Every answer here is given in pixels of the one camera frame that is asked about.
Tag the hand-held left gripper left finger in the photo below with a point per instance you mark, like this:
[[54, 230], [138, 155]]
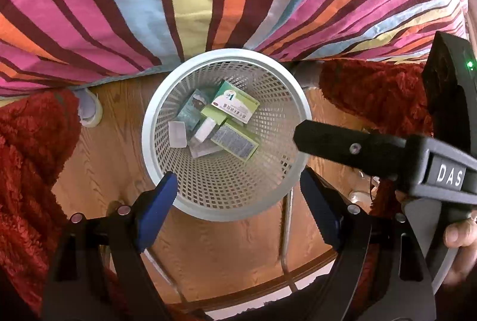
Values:
[[156, 211]]

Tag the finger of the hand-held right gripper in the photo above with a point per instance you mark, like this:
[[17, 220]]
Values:
[[335, 144]]

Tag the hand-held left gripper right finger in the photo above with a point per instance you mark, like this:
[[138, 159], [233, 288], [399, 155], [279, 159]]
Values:
[[320, 211]]

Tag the white mesh waste basket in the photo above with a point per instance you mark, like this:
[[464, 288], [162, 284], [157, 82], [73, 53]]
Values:
[[231, 186]]

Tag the small white green box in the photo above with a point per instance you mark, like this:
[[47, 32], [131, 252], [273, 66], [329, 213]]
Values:
[[205, 130]]

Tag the large green box white label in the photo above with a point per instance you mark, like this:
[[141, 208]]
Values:
[[234, 142]]

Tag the teal picture box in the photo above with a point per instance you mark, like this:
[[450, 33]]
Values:
[[192, 110]]

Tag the plain green box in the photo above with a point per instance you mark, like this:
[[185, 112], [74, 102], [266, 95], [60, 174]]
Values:
[[214, 114]]

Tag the person's right hand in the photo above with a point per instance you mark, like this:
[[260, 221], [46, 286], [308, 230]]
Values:
[[462, 235]]

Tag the red shaggy rug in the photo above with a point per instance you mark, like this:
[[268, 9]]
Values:
[[29, 175], [372, 93]]

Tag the grey bed leg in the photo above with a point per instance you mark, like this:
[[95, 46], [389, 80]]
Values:
[[309, 76]]

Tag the grey paper scrap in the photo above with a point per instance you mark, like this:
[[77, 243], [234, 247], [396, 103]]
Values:
[[203, 150]]

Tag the white bed leg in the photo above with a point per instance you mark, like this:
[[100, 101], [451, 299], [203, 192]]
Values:
[[87, 108]]

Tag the chrome metal tube frame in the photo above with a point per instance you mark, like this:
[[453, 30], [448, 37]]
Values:
[[289, 231]]

